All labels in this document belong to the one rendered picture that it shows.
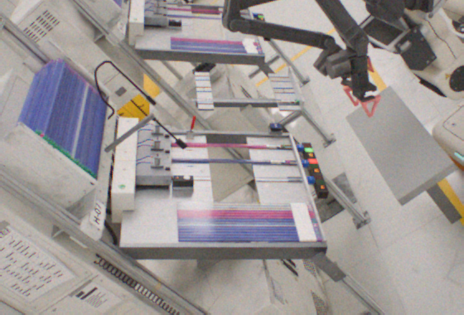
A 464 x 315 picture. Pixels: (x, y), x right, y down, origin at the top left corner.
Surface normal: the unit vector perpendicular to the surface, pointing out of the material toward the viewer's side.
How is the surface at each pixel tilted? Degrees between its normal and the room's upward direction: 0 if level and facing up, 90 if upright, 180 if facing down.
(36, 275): 93
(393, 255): 0
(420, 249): 0
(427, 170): 0
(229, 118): 90
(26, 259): 90
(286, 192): 44
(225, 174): 90
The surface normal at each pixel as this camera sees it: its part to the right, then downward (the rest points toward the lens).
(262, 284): -0.61, -0.61
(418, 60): 0.29, 0.43
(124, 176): 0.11, -0.82
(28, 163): 0.11, 0.58
